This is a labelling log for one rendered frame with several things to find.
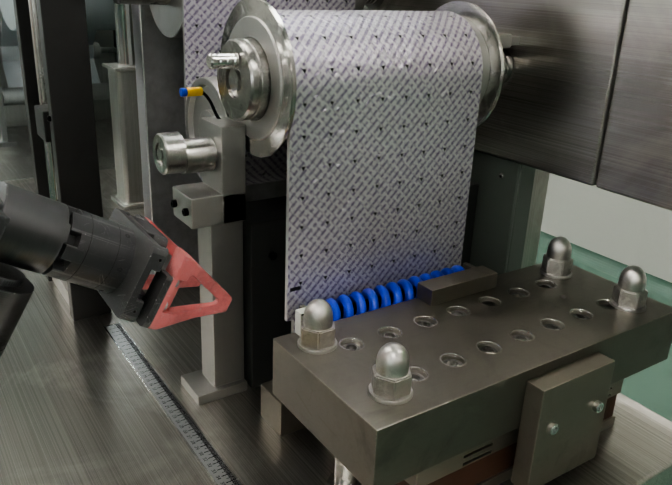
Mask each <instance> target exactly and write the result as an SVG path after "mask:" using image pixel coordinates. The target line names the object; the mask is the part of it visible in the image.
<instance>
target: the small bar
mask: <svg viewBox="0 0 672 485"><path fill-rule="evenodd" d="M497 274H498V273H497V272H495V271H493V270H491V269H489V268H487V267H485V266H483V265H481V266H478V267H474V268H470V269H466V270H463V271H459V272H455V273H451V274H448V275H444V276H440V277H436V278H433V279H429V280H425V281H421V282H418V285H417V296H416V297H417V298H418V299H420V300H422V301H423V302H425V303H427V304H428V305H430V306H434V305H437V304H440V303H444V302H447V301H451V300H454V299H457V298H461V297H464V296H467V295H471V294H474V293H478V292H481V291H484V290H488V289H491V288H495V287H496V282H497Z"/></svg>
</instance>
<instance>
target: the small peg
mask: <svg viewBox="0 0 672 485"><path fill-rule="evenodd" d="M206 63H207V66H208V68H209V69H224V68H225V69H231V68H232V69H234V68H238V67H239V64H240V59H239V55H238V54H237V53H217V54H215V53H209V54H208V55H207V57H206Z"/></svg>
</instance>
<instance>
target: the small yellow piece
mask: <svg viewBox="0 0 672 485"><path fill-rule="evenodd" d="M179 94H180V96H181V97H185V96H187V97H190V96H202V95H204V96H205V98H206V99H207V100H208V102H209V104H210V106H211V108H212V110H213V113H214V115H215V116H216V118H217V119H221V118H220V117H219V115H218V113H217V111H216V109H215V106H214V104H213V102H212V100H211V99H210V97H209V96H208V95H207V94H206V93H205V92H204V91H203V89H202V87H186V88H180V90H179Z"/></svg>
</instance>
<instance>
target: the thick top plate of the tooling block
mask: <svg viewBox="0 0 672 485"><path fill-rule="evenodd" d="M541 266H542V263H539V264H535V265H532V266H528V267H525V268H521V269H517V270H514V271H510V272H507V273H503V274H500V275H497V282H496V287H495V288H491V289H488V290H484V291H481V292H478V293H474V294H471V295H467V296H464V297H461V298H457V299H454V300H451V301H447V302H444V303H440V304H437V305H434V306H430V305H428V304H427V303H425V302H423V301H422V300H420V299H418V298H415V299H411V300H408V301H404V302H400V303H397V304H393V305H390V306H386V307H383V308H379V309H376V310H372V311H369V312H365V313H361V314H358V315H354V316H351V317H347V318H344V319H340V320H337V321H334V324H335V338H336V340H337V348H336V349H335V350H334V351H332V352H330V353H327V354H320V355H317V354H309V353H306V352H304V351H302V350H301V349H299V347H298V345H297V341H298V339H299V337H300V336H299V335H297V334H296V333H295V332H294V333H291V334H287V335H283V336H280V337H276V338H273V394H274V395H275V396H276V397H277V398H278V399H279V400H280V401H281V402H282V403H283V404H284V405H285V406H286V407H287V408H288V409H289V410H290V411H291V412H292V413H293V414H294V415H295V417H296V418H297V419H298V420H299V421H300V422H301V423H302V424H303V425H304V426H305V427H306V428H307V429H308V430H309V431H310V432H311V433H312V434H313V435H314V436H315V437H316V438H317V439H318V440H319V441H320V442H321V443H322V444H323V445H324V446H325V447H326V448H327V449H328V450H329V451H330V452H331V453H332V454H333V455H334V456H335V457H336V458H337V459H338V460H339V461H340V462H341V463H342V464H343V465H344V466H345V467H346V468H347V469H348V470H349V471H350V472H351V473H352V474H353V475H354V477H355V478H356V479H357V480H358V481H359V482H360V483H361V484H362V485H394V484H397V483H399V482H401V481H403V480H405V479H408V478H410V477H412V476H414V475H416V474H418V473H421V472H423V471H425V470H427V469H429V468H431V467H434V466H436V465H438V464H440V463H442V462H444V461H447V460H449V459H451V458H453V457H455V456H457V455H460V454H462V453H464V452H466V451H468V450H470V449H473V448H475V447H477V446H479V445H481V444H484V443H486V442H488V441H490V440H492V439H494V438H497V437H499V436H501V435H503V434H505V433H507V432H510V431H512V430H514V429H516V428H518V427H520V421H521V414H522V408H523V402H524V396H525V390H526V383H527V381H528V380H530V379H533V378H535V377H537V376H540V375H542V374H545V373H547V372H550V371H552V370H554V369H557V368H559V367H562V366H564V365H566V364H569V363H571V362H574V361H576V360H579V359H581V358H583V357H586V356H588V355H591V354H593V353H596V352H600V353H601V354H603V355H605V356H607V357H609V358H611V359H613V360H615V365H614V370H613V375H612V379H611V384H610V385H612V384H614V383H616V382H618V381H620V380H623V379H625V378H627V377H629V376H631V375H633V374H636V373H638V372H640V371H642V370H644V369H646V368H649V367H651V366H653V365H655V364H657V363H659V362H662V361H664V360H666V359H667V358H668V354H669V350H670V346H671V341H672V307H671V306H669V305H666V304H664V303H662V302H659V301H657V300H654V299H652V298H650V297H647V299H646V310H645V311H644V312H641V313H629V312H624V311H621V310H618V309H617V308H614V307H613V306H611V305H610V303H609V300H610V298H611V297H612V293H613V288H614V284H616V283H615V282H612V281H610V280H608V279H605V278H603V277H601V276H598V275H596V274H593V273H591V272H589V271H586V270H584V269H582V268H579V267H577V266H575V265H572V271H571V272H572V277H571V278H569V279H553V278H549V277H546V276H544V275H543V274H541V273H540V267H541ZM389 342H397V343H400V344H401V345H402V346H404V348H405V349H406V350H407V352H408V355H409V368H410V371H411V375H412V382H411V387H412V389H413V396H412V398H411V400H410V401H408V402H407V403H405V404H402V405H385V404H381V403H378V402H376V401H375V400H373V399H372V398H371V397H370V396H369V394H368V386H369V384H370V383H371V379H372V366H373V365H374V364H376V358H377V354H378V352H379V350H380V349H381V347H382V346H384V345H385V344H387V343H389Z"/></svg>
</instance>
